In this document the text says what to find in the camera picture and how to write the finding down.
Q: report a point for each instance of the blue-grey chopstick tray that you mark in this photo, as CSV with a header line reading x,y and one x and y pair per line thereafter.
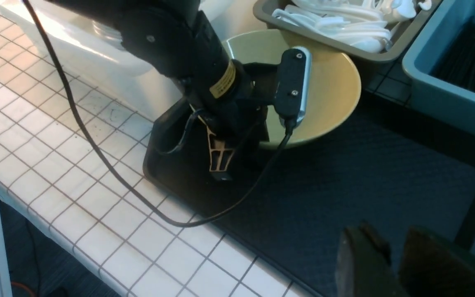
x,y
432,96

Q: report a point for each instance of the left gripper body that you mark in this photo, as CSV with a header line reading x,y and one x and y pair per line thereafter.
x,y
232,97

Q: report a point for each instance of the large white plastic tub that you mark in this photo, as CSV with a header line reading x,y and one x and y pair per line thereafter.
x,y
114,71

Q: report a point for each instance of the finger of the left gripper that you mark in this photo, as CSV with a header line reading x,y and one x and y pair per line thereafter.
x,y
258,152
221,154

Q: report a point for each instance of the grey spoon tray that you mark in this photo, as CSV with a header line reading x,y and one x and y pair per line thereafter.
x,y
403,38

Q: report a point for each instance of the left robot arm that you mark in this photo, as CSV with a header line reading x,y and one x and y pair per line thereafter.
x,y
167,34

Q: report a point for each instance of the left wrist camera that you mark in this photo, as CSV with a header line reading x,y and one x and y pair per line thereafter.
x,y
292,85

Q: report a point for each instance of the pile of white spoons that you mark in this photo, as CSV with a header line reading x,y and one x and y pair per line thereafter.
x,y
368,25

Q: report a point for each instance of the black serving tray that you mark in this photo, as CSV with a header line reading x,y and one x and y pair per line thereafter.
x,y
386,165

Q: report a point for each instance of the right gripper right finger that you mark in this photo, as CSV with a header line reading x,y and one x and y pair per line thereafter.
x,y
432,266

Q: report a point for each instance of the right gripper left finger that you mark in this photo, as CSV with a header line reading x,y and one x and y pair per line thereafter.
x,y
363,264

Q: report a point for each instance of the stacked white square dishes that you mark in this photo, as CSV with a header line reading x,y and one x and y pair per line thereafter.
x,y
106,33

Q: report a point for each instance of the pile of black chopsticks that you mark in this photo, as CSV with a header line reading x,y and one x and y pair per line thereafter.
x,y
457,64

